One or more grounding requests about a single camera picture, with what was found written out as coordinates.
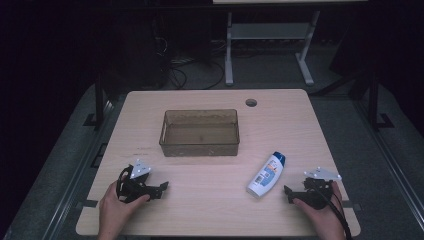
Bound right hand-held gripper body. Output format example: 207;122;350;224
298;166;343;211

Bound person's left hand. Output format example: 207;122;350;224
98;180;151;240

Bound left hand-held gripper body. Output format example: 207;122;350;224
116;159;160;204

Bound black floor cables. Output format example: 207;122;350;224
164;56;227;91

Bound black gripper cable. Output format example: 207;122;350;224
115;164;134;203
311;184;354;240

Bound white bottle with blue cap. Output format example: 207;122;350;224
245;151;287;200

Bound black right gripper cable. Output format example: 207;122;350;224
311;184;354;240

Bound white metal frame table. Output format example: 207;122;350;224
212;0;368;87

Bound person's right hand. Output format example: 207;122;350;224
292;181;347;240

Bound brown translucent plastic box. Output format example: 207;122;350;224
158;108;241;158

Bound black metal stand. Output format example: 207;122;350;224
366;71;395;132
83;71;108;128

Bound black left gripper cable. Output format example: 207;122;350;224
115;164;134;203

